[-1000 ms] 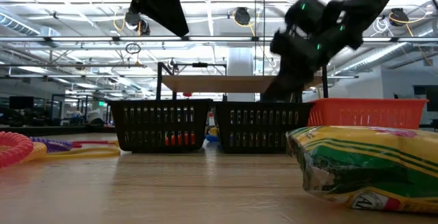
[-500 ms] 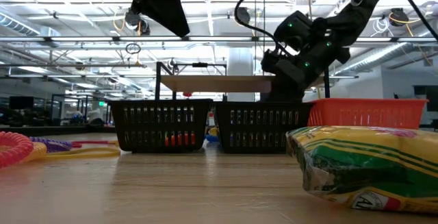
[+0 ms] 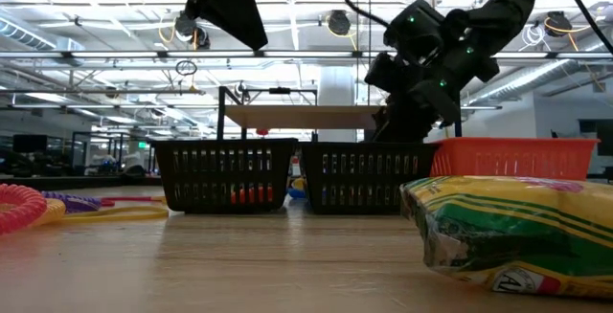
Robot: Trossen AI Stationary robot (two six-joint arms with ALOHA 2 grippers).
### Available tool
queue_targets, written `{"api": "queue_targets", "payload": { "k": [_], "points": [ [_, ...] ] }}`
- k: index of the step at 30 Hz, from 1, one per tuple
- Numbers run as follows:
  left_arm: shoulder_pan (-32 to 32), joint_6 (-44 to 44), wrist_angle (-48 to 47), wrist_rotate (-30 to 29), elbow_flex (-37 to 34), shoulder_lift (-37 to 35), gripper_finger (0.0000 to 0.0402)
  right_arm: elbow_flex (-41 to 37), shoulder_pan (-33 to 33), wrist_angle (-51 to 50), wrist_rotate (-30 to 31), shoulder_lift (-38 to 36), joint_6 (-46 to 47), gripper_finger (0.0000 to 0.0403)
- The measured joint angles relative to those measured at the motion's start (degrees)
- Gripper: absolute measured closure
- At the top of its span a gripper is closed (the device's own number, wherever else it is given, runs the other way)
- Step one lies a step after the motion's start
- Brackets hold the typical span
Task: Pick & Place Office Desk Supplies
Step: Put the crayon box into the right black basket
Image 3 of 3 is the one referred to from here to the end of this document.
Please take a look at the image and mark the orange slotted plastic basket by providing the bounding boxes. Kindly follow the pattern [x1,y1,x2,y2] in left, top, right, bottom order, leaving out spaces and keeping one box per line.
[429,136,601,182]

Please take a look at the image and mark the black slotted plastic basket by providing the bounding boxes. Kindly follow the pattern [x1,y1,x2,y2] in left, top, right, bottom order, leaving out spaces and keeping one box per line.
[300,141,441,216]
[151,138,299,215]

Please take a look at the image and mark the silver ventilation duct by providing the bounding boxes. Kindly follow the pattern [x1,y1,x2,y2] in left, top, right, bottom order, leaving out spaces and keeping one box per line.
[0,15,85,55]
[478,39,613,108]

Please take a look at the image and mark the orange-red coil wrist keychain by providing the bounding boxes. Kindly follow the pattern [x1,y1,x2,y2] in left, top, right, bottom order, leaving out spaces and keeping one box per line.
[0,183,48,235]
[229,186,274,205]

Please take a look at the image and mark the long red rubber band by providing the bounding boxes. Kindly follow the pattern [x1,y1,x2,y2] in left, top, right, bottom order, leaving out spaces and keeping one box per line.
[100,196,167,207]

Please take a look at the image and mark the wooden shelf riser black legs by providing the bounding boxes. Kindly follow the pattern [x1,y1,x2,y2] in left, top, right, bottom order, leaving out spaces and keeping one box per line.
[216,85,464,143]

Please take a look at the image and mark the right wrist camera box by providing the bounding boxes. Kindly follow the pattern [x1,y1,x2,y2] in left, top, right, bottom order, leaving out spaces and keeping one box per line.
[363,52,399,95]

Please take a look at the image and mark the yellow rubber band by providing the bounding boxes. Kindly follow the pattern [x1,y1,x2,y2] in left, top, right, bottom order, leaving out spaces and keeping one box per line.
[61,205,170,224]

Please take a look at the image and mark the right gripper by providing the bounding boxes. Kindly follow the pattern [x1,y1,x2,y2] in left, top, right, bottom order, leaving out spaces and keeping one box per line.
[375,78,461,143]

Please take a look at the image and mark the black ceiling cord reel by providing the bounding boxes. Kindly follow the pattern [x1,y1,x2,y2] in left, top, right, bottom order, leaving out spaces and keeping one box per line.
[327,9,353,36]
[544,10,574,37]
[174,10,212,51]

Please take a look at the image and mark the long ceiling light bar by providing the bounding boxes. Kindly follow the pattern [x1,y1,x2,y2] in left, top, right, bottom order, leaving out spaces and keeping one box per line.
[0,49,613,61]

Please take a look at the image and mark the black background monitor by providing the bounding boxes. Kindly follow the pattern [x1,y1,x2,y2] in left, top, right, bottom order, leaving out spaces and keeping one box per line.
[11,134,49,154]

